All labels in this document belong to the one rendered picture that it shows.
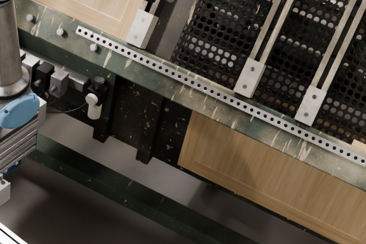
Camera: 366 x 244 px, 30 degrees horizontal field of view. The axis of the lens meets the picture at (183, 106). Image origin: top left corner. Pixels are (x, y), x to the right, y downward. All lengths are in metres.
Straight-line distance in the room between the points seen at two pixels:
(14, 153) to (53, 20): 0.65
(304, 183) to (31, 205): 1.17
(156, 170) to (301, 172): 0.82
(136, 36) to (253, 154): 0.71
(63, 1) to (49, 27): 0.11
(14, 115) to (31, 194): 1.41
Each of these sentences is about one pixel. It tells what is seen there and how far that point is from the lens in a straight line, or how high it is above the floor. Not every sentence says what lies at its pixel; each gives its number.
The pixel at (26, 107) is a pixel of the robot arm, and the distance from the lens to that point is 1.68.
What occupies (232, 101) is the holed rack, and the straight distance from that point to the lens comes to 2.33.
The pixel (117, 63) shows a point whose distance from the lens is 2.43.
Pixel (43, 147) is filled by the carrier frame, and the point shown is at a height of 0.18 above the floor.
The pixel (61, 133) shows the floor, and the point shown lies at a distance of 3.32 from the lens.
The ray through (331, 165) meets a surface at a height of 0.84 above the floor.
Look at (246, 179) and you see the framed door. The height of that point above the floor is 0.35.
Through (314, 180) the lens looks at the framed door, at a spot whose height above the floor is 0.52.
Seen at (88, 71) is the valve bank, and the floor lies 0.77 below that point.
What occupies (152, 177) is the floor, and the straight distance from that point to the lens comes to 3.20.
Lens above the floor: 2.40
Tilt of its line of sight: 42 degrees down
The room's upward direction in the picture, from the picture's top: 15 degrees clockwise
